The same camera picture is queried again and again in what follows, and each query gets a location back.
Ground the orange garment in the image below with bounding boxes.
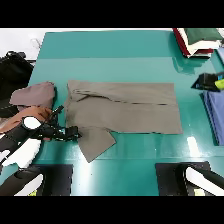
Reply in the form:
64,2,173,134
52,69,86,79
0,105,54,134

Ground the black mounting plate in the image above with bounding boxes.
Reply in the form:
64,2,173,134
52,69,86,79
154,161,212,197

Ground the pale blue garment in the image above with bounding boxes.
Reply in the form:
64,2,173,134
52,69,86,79
215,45,224,69

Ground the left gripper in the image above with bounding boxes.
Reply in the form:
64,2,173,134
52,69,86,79
63,125,82,142

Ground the green garment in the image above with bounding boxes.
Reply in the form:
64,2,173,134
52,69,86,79
184,28,224,45

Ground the mauve garment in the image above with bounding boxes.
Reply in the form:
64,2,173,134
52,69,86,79
9,81,57,110

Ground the grey-brown T-shirt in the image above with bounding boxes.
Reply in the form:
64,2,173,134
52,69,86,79
64,79,184,164

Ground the black garment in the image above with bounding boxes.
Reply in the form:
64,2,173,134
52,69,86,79
0,50,35,119

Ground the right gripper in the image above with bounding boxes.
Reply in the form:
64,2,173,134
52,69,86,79
190,71,221,92

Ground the red garment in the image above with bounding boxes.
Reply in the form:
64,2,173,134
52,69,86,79
172,28,215,59

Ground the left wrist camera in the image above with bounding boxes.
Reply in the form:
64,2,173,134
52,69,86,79
48,105,65,124

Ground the white garment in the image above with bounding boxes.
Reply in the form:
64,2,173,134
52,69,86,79
176,28,224,56

